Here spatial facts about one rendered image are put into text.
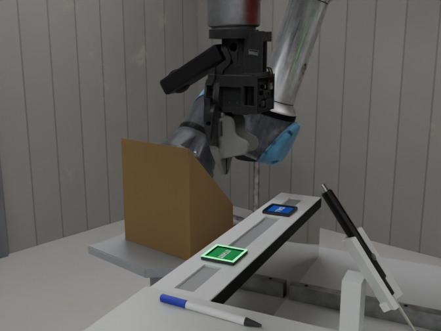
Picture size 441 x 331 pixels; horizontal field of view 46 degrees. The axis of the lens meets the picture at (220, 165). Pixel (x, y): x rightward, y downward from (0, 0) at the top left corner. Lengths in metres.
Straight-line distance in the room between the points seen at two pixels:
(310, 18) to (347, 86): 2.47
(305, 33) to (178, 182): 0.43
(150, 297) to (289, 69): 0.66
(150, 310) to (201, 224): 0.53
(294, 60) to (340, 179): 2.61
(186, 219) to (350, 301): 0.64
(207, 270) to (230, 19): 0.36
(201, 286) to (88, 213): 3.18
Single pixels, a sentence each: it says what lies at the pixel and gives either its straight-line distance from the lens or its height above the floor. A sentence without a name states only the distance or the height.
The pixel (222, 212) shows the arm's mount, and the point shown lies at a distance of 1.22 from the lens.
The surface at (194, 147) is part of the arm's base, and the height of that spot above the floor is 1.06.
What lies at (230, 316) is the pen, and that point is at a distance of 0.63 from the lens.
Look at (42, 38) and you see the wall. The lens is 3.58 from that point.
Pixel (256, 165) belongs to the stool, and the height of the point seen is 0.51.
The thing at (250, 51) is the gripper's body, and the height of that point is 1.28.
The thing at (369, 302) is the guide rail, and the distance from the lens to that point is 0.97.
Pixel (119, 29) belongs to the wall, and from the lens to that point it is 3.92.
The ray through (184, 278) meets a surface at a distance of 0.76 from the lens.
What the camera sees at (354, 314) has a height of 1.01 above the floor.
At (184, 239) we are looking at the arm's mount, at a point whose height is 0.87.
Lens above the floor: 1.28
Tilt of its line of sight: 13 degrees down
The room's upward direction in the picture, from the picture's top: straight up
